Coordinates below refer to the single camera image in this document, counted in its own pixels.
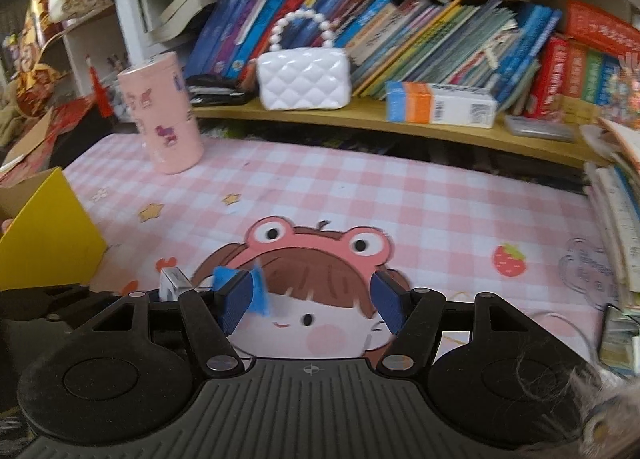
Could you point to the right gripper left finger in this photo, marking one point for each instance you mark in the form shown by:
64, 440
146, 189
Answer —
209, 318

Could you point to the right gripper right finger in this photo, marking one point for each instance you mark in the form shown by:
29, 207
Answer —
413, 318

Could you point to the yellow cardboard box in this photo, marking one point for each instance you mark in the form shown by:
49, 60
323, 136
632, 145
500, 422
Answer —
51, 240

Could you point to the pink checkered tablecloth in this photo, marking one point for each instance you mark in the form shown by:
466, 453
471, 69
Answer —
320, 222

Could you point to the red decorative paper sheets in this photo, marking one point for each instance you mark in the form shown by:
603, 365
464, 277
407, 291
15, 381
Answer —
74, 128

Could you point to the orange white medicine box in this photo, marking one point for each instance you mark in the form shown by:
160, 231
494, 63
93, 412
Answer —
439, 104

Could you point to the pink cylindrical canister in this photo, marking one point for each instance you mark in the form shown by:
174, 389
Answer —
156, 95

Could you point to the brown cardboard sheet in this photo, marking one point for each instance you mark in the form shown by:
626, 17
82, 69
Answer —
28, 143

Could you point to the white quilted mini handbag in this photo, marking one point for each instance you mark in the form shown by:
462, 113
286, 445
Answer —
304, 78

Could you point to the stack of paper books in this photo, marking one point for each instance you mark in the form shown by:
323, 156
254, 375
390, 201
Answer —
613, 190

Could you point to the red gold fortune poster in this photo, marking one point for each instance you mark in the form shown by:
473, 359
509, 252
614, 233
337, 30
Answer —
35, 79

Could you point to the wooden bookshelf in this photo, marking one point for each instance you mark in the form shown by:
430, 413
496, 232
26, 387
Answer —
491, 44

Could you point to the white storage shelf unit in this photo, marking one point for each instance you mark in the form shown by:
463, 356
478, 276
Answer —
97, 37

